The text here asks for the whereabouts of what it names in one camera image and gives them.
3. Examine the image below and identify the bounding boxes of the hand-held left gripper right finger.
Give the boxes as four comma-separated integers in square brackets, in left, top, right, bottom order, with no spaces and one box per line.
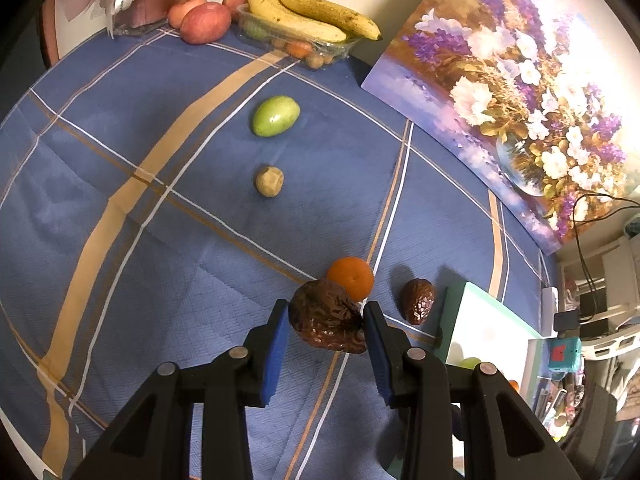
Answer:
[362,301,583,480]

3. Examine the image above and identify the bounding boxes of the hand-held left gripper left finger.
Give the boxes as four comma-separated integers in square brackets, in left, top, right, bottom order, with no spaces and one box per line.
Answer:
[70,299,292,480]

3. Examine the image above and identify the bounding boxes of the large brown wrinkled date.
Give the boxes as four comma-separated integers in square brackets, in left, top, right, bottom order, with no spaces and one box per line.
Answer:
[288,280,366,353]

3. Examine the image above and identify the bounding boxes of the white tray with green rim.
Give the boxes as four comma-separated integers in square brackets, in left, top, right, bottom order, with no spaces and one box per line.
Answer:
[434,281,543,480]

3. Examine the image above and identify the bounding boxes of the small green mango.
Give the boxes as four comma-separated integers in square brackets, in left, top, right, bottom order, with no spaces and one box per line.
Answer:
[251,96,301,137]

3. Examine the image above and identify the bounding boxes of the blue plaid tablecloth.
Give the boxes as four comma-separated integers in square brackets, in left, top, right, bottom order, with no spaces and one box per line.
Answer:
[0,25,556,480]

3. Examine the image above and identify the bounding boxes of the white power strip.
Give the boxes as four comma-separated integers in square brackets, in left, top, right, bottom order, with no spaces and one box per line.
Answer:
[540,287,559,337]

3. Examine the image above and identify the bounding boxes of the teal toy box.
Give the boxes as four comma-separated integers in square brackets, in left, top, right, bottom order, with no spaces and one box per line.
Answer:
[547,337,584,372]

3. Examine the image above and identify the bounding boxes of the pile of small trinkets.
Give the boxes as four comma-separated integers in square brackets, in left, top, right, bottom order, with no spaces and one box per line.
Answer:
[535,371,588,441]

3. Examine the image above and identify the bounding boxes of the black charger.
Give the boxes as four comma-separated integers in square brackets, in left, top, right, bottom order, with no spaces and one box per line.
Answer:
[554,311,581,334]

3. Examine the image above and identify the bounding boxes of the flower painting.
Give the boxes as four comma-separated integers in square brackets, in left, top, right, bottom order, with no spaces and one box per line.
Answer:
[361,0,628,256]

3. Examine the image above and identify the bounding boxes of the clear plastic fruit container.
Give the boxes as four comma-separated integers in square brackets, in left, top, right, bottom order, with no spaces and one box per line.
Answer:
[236,4,362,69]

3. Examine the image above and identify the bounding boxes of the yellow banana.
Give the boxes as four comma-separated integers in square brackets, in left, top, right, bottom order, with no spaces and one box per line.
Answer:
[277,0,383,41]
[248,0,348,43]

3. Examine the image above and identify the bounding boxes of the red apple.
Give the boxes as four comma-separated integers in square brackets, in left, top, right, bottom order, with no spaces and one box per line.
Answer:
[180,2,232,45]
[222,0,253,21]

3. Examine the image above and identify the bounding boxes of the pale orange apple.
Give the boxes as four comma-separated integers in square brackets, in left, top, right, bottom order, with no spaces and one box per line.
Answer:
[167,0,208,28]

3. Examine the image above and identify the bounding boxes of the black cable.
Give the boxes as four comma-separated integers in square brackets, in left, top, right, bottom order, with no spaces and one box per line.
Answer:
[572,192,640,321]

